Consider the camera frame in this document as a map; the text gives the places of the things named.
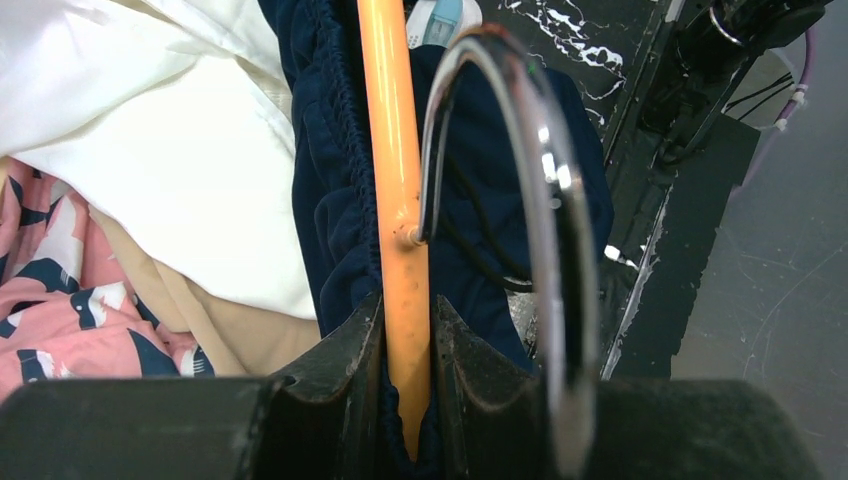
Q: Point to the pink patterned shorts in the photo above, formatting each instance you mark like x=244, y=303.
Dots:
x=67, y=308

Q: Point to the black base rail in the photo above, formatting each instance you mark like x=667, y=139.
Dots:
x=666, y=217

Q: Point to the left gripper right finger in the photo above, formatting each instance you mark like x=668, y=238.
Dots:
x=487, y=405

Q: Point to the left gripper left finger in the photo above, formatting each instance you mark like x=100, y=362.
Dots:
x=316, y=418

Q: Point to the navy blue shorts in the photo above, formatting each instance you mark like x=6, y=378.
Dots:
x=478, y=258

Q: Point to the white shorts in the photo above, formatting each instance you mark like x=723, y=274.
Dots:
x=172, y=118

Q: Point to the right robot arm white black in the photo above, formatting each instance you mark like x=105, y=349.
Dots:
x=706, y=59

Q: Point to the blue correction tape package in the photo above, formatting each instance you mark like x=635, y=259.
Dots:
x=439, y=22

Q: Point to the beige shorts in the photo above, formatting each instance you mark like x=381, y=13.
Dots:
x=238, y=339

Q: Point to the orange hanger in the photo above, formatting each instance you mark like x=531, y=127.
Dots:
x=408, y=158

